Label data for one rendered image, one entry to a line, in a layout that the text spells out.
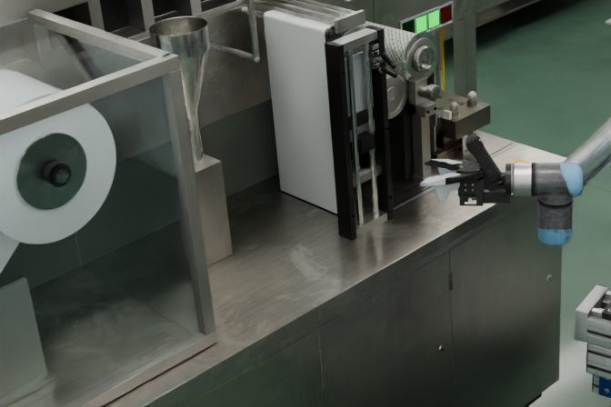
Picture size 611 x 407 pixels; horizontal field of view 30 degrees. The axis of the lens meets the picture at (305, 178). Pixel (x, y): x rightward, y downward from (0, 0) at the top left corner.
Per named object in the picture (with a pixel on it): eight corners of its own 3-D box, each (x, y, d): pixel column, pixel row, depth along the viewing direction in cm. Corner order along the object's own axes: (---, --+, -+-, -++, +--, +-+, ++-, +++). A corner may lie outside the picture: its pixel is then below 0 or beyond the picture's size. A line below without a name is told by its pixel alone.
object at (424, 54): (438, 57, 320) (425, 78, 318) (434, 56, 321) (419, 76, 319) (428, 41, 315) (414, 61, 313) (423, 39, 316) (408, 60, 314)
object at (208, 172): (205, 274, 290) (175, 64, 265) (172, 256, 299) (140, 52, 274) (246, 253, 298) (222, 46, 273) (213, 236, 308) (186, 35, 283)
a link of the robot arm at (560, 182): (582, 205, 250) (583, 171, 246) (531, 205, 252) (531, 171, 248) (580, 189, 257) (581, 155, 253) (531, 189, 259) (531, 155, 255)
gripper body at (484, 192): (455, 206, 254) (511, 206, 252) (455, 169, 252) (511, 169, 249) (457, 194, 262) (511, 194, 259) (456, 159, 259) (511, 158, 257)
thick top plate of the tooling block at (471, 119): (455, 140, 334) (455, 122, 331) (358, 109, 361) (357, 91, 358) (490, 123, 343) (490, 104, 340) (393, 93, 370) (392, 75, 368)
